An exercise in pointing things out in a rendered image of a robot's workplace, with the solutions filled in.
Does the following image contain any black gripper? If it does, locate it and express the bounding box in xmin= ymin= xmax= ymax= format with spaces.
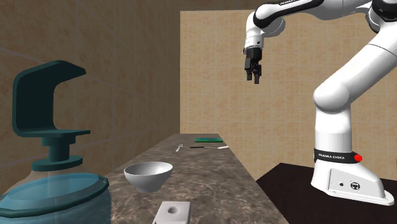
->
xmin=244 ymin=47 xmax=263 ymax=85

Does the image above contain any green sponge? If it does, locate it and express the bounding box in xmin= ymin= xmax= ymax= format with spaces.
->
xmin=194 ymin=137 xmax=224 ymax=143

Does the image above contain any dark robot stand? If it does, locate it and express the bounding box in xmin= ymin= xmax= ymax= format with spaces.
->
xmin=255 ymin=162 xmax=397 ymax=224

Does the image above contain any white bowl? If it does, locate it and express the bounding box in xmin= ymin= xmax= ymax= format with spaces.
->
xmin=123 ymin=161 xmax=174 ymax=193

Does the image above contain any white block with hole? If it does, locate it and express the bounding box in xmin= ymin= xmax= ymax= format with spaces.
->
xmin=151 ymin=201 xmax=192 ymax=224

